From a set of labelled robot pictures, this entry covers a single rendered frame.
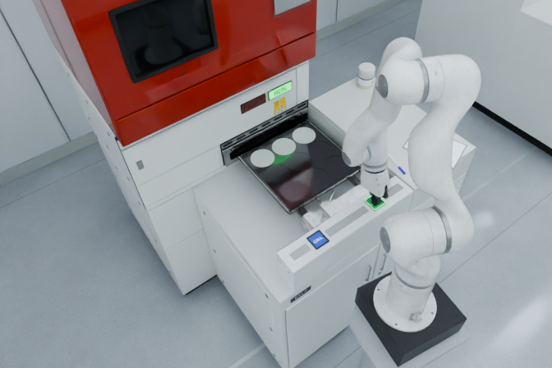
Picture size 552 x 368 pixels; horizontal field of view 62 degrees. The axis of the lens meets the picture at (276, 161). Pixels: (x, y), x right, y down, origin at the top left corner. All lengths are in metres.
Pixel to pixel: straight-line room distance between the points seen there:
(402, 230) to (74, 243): 2.22
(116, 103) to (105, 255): 1.54
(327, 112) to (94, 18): 1.05
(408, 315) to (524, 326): 1.30
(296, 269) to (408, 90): 0.73
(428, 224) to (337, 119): 0.88
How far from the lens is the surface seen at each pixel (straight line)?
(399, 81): 1.02
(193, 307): 2.56
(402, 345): 1.47
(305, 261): 1.52
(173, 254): 2.19
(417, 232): 1.16
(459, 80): 1.08
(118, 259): 2.83
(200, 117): 1.71
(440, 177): 1.13
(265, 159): 1.87
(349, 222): 1.62
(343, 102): 2.03
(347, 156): 1.42
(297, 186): 1.77
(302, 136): 1.96
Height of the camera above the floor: 2.28
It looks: 48 degrees down
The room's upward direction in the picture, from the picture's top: 4 degrees counter-clockwise
